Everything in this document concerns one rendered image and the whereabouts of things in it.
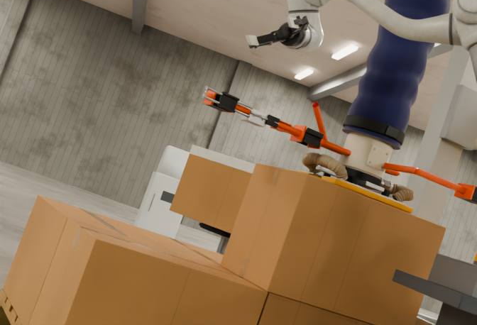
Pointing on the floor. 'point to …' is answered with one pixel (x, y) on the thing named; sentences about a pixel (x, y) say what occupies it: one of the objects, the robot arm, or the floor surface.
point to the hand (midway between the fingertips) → (269, 31)
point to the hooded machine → (162, 194)
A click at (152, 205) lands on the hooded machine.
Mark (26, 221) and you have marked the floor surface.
